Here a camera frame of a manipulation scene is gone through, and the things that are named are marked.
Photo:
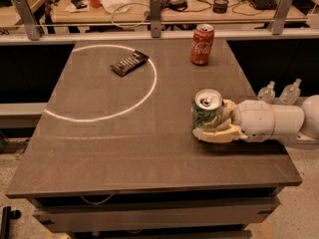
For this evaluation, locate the black power adapter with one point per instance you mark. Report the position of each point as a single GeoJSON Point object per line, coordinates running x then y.
{"type": "Point", "coordinates": [178, 5]}

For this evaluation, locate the left metal rail bracket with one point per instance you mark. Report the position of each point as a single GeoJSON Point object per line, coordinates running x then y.
{"type": "Point", "coordinates": [32, 29]}

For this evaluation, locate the clear plastic bottle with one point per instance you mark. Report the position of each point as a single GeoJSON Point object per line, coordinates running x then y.
{"type": "Point", "coordinates": [291, 93]}
{"type": "Point", "coordinates": [267, 94]}

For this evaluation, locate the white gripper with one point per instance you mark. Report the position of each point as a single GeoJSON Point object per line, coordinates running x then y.
{"type": "Point", "coordinates": [255, 119]}

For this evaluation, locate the red cola can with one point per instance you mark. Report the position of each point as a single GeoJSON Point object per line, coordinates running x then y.
{"type": "Point", "coordinates": [202, 41]}

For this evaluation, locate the white crumpled cloth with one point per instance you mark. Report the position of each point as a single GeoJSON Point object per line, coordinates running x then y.
{"type": "Point", "coordinates": [112, 6]}

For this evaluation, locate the black snack bar wrapper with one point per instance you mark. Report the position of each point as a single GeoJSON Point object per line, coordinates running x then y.
{"type": "Point", "coordinates": [130, 63]}

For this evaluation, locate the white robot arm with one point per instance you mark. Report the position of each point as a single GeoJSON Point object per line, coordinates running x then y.
{"type": "Point", "coordinates": [221, 121]}

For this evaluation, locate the white circle marking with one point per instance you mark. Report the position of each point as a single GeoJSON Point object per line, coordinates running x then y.
{"type": "Point", "coordinates": [89, 90]}

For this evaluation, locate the right metal rail bracket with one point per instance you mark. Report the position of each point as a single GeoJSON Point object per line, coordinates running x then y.
{"type": "Point", "coordinates": [276, 26]}

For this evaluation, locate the green soda can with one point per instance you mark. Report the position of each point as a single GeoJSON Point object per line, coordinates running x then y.
{"type": "Point", "coordinates": [207, 108]}

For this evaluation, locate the metal rail bracket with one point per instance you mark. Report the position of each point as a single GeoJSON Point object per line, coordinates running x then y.
{"type": "Point", "coordinates": [32, 29]}
{"type": "Point", "coordinates": [276, 26]}
{"type": "Point", "coordinates": [155, 8]}

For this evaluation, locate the middle metal rail bracket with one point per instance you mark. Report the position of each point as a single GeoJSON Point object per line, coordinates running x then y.
{"type": "Point", "coordinates": [155, 8]}

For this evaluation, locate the black floor stand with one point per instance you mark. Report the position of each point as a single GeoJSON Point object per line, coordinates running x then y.
{"type": "Point", "coordinates": [8, 214]}

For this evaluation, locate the black round container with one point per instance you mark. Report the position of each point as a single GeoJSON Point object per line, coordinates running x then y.
{"type": "Point", "coordinates": [220, 6]}

